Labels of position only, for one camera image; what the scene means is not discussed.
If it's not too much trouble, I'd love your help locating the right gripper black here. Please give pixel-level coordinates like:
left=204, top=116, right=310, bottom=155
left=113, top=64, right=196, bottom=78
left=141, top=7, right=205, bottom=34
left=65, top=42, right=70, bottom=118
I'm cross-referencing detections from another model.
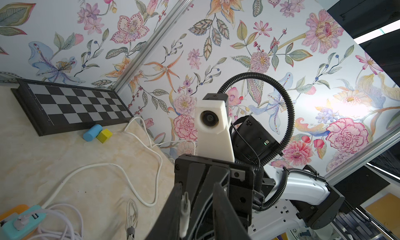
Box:
left=175, top=155, right=255, bottom=234

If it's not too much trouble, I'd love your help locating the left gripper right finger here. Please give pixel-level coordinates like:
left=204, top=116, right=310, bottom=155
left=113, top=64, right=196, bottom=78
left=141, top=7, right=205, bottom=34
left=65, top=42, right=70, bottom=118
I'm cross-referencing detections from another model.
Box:
left=212, top=183, right=251, bottom=240

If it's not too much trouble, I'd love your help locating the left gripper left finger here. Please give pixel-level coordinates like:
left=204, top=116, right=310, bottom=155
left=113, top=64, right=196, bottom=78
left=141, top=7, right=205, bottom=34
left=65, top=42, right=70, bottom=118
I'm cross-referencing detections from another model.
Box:
left=145, top=183, right=182, bottom=240

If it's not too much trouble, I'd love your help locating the white usb charging cable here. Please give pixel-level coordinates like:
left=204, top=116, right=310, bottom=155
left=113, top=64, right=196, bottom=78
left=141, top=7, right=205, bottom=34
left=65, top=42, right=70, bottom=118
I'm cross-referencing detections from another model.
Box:
left=14, top=203, right=85, bottom=240

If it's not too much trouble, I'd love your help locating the teal usb charger adapter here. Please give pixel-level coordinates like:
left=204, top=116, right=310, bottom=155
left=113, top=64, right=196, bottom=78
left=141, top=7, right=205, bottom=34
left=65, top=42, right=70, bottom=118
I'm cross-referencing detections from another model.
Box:
left=1, top=205, right=46, bottom=240

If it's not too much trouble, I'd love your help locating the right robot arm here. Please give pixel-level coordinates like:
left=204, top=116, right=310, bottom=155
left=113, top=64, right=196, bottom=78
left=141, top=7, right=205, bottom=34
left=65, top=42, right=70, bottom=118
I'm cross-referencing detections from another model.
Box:
left=168, top=72, right=344, bottom=240

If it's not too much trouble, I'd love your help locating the yellow cube block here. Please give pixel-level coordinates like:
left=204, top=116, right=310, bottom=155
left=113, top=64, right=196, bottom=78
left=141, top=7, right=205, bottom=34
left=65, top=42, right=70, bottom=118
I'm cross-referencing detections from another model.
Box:
left=96, top=129, right=113, bottom=144

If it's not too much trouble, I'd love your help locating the blue cylinder block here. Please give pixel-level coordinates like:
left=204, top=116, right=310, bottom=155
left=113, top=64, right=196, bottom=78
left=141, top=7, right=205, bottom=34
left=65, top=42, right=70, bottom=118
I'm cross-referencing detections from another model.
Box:
left=83, top=124, right=103, bottom=142

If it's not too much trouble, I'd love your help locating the orange power strip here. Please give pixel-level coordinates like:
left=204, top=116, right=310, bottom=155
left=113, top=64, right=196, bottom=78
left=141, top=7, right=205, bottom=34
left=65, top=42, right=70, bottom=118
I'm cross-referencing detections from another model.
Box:
left=0, top=205, right=30, bottom=227

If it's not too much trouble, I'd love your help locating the black white checkerboard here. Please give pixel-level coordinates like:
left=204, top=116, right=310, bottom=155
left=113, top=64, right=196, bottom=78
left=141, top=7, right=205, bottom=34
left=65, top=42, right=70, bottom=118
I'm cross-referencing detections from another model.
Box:
left=11, top=79, right=133, bottom=136

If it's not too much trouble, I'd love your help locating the white power strip cord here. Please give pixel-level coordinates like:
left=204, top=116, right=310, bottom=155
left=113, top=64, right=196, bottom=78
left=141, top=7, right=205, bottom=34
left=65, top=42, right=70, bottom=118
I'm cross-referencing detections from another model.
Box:
left=40, top=115, right=198, bottom=209

